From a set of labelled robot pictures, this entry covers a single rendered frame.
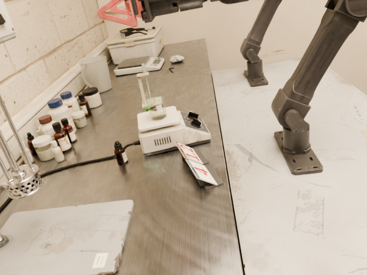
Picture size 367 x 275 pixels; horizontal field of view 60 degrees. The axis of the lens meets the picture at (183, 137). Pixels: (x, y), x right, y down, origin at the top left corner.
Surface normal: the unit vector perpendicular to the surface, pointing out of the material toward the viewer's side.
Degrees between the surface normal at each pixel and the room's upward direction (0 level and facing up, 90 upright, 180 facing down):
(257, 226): 0
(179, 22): 90
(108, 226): 0
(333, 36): 96
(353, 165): 0
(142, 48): 93
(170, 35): 90
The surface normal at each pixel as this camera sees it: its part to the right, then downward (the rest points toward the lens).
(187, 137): 0.15, 0.44
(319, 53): -0.07, 0.46
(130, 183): -0.16, -0.87
